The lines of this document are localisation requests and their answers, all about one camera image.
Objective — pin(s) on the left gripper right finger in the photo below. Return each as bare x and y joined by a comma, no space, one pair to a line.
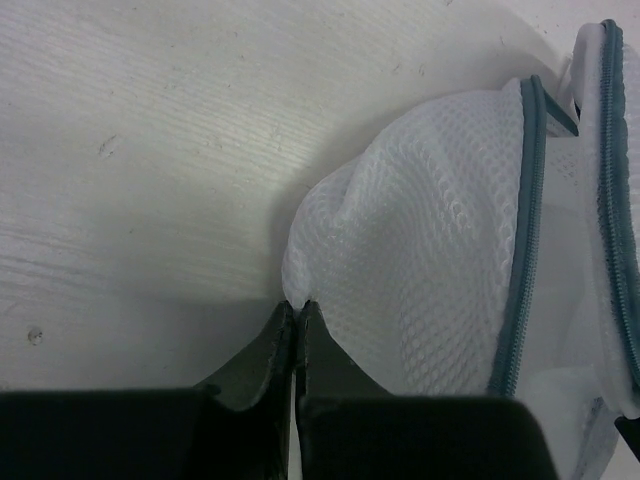
351,428

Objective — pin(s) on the white mesh laundry bag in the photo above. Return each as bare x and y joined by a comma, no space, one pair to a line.
487,242

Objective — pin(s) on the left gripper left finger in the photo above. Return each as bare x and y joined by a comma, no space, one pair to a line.
234,424

